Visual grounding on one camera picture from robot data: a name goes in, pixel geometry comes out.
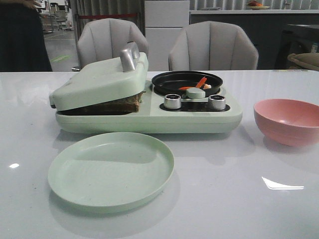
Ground person in white shirt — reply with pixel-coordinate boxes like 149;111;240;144
0;0;52;72

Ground pink bowl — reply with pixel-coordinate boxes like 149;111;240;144
254;99;319;147

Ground grey upholstered chair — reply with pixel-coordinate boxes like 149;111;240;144
168;21;259;71
77;18;149;68

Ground right grey upholstered chair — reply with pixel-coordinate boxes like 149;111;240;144
168;21;259;71

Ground dark grey kitchen counter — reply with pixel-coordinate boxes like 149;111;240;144
189;9;319;70

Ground white refrigerator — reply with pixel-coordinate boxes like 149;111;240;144
145;0;190;71

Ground mint green round plate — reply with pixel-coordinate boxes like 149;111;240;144
48;132;174;213

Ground mint green pan handle knob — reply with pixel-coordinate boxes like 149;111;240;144
186;87;206;99

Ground right silver control knob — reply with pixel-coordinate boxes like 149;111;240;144
207;95;226;111

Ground grey pleated curtain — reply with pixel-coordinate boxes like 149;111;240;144
68;0;145;38

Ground black round frying pan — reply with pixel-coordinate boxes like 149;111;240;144
152;71;223;97

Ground bread slice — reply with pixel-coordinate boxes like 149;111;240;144
79;91;143;113

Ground beige cushion at right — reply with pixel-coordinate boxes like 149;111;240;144
287;52;319;71

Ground mint green breakfast maker lid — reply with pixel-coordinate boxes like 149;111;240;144
49;42;149;111

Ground mint green breakfast maker base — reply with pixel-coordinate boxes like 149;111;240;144
56;78;242;133

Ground fruit plate on counter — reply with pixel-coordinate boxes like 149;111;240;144
246;0;270;10

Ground left silver control knob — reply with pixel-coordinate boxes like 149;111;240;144
163;94;181;110

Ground left grey upholstered chair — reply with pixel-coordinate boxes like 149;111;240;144
77;18;149;68

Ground silver control knob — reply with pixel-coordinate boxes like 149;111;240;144
163;94;181;110
207;95;226;111

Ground pale pink shrimp piece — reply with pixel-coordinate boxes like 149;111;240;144
203;84;211;90

